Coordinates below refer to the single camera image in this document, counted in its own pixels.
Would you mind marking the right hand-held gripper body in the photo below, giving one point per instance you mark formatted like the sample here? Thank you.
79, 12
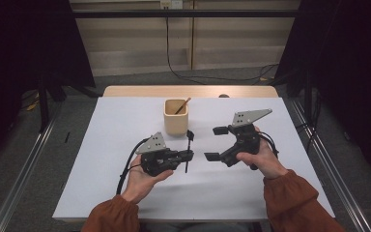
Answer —
246, 140

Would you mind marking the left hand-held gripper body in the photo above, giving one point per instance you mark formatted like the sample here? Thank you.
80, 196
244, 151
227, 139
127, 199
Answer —
159, 159

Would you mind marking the black brush with flat head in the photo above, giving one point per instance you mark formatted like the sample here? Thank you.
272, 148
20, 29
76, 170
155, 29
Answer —
190, 135

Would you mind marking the beige square cup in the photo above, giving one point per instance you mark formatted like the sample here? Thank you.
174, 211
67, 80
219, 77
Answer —
176, 124

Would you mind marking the black brush with orange tip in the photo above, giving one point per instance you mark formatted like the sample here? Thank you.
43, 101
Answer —
183, 106

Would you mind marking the person's right hand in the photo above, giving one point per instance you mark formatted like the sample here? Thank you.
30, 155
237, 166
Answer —
265, 161

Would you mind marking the person's left hand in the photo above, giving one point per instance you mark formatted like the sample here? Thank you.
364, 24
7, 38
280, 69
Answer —
138, 185

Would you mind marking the dark round object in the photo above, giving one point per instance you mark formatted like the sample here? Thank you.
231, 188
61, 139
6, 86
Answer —
223, 95

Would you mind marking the white table cover sheet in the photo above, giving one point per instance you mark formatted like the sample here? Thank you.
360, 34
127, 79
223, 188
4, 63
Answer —
206, 193

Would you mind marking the light wooden table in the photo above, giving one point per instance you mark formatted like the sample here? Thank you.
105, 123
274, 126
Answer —
141, 91

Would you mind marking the small black stick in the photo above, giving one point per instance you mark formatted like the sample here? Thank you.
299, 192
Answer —
67, 137

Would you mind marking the black curtain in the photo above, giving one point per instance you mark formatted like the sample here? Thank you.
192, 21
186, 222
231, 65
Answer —
351, 64
19, 48

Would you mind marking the black horizontal bar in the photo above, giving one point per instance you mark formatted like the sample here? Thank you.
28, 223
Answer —
125, 13

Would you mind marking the aluminium rail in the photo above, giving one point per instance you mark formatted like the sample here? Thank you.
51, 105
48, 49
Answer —
25, 174
354, 209

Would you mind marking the white wall socket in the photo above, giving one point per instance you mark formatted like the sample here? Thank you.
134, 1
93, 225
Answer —
171, 3

